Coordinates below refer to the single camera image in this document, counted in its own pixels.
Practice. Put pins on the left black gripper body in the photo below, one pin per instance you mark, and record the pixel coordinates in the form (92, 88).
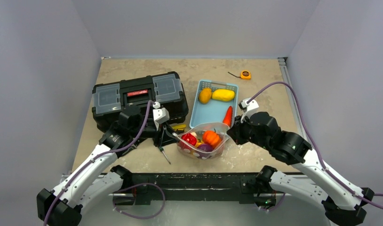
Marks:
(143, 129)

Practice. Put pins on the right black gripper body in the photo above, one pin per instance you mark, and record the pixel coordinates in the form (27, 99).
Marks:
(236, 131)

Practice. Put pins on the red bell pepper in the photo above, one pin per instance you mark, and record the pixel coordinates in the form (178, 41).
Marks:
(190, 138)

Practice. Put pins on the clear zip top bag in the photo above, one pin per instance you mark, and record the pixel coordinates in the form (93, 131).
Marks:
(193, 151)

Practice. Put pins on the purple onion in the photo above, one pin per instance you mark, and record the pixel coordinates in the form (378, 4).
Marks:
(205, 148)

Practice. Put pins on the small orange pumpkin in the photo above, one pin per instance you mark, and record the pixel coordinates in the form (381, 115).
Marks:
(212, 138)

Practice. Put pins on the light blue plastic basket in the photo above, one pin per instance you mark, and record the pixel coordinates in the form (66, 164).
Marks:
(214, 110)

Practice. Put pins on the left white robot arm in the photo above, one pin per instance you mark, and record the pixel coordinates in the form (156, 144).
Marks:
(65, 204)

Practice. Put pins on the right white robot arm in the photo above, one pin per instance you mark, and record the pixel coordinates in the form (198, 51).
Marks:
(341, 200)

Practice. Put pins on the yellow black screwdriver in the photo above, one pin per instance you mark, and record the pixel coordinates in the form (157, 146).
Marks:
(179, 127)

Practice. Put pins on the orange carrot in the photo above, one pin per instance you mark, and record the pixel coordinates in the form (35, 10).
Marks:
(227, 120)

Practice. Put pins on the black plastic toolbox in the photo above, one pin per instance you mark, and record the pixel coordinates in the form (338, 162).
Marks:
(109, 99)

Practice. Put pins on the yellow squash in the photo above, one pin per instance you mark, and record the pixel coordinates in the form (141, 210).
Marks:
(224, 95)

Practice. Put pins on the yellow tape measure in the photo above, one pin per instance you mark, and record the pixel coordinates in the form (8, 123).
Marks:
(244, 75)

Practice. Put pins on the yellow lemon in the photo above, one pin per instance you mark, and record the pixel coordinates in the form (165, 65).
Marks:
(205, 95)

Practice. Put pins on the green handled screwdriver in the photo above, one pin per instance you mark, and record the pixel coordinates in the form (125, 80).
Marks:
(164, 154)

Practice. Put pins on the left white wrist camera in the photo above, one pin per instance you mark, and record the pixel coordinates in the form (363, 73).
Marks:
(160, 114)

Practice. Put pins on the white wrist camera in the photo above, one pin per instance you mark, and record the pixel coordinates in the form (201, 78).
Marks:
(160, 114)
(249, 107)

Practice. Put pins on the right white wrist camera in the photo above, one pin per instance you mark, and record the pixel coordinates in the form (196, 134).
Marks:
(249, 107)

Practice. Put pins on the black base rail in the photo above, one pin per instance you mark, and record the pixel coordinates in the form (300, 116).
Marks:
(244, 188)

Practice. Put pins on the aluminium frame rail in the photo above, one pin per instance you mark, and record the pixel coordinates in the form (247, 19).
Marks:
(293, 104)

